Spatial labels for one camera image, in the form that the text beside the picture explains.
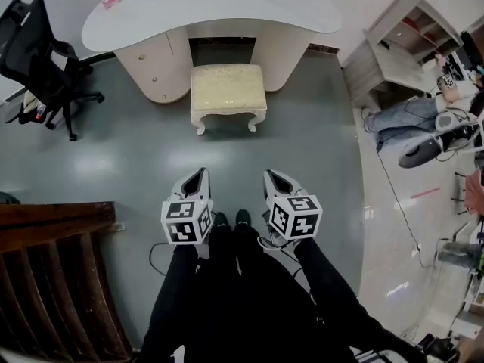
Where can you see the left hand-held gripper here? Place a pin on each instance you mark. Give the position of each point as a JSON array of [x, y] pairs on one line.
[[181, 221]]

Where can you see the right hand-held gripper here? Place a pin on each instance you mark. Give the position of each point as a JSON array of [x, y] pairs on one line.
[[295, 218]]

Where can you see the cream cushioned stool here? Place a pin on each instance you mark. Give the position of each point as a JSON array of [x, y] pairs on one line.
[[227, 85]]

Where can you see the person's left forearm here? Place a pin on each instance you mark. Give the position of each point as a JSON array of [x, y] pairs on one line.
[[174, 286]]

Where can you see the person's right forearm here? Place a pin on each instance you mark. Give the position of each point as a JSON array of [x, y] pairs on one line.
[[325, 274]]

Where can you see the white dressing table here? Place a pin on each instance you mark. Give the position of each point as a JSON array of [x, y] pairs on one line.
[[227, 6]]

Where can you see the person's left black shoe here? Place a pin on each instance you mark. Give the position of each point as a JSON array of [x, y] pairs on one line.
[[222, 219]]

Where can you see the person's black shoe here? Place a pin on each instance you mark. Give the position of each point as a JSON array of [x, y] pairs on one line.
[[243, 218], [222, 219]]

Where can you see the person's right black shoe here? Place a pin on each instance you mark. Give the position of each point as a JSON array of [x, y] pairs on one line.
[[243, 218]]

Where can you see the person's black trousered legs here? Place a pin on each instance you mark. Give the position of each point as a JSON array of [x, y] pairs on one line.
[[242, 297]]

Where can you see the black round disc base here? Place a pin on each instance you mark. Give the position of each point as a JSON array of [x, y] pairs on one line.
[[419, 153]]

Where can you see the red tape strip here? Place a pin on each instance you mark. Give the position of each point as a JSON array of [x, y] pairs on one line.
[[425, 193]]

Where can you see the grey wooden shelf unit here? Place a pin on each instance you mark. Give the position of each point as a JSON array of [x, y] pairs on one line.
[[393, 66]]

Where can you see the cream cloth bag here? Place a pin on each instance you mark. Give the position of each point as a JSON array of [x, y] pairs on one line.
[[31, 106]]

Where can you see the pink chair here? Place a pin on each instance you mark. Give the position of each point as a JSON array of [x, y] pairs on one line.
[[475, 195]]

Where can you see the black mesh office chair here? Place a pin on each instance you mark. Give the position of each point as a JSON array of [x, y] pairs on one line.
[[41, 62]]

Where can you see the pink card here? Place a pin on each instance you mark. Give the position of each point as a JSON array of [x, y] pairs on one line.
[[112, 1]]

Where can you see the dark wooden slatted frame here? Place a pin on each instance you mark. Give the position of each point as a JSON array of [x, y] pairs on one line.
[[56, 278]]

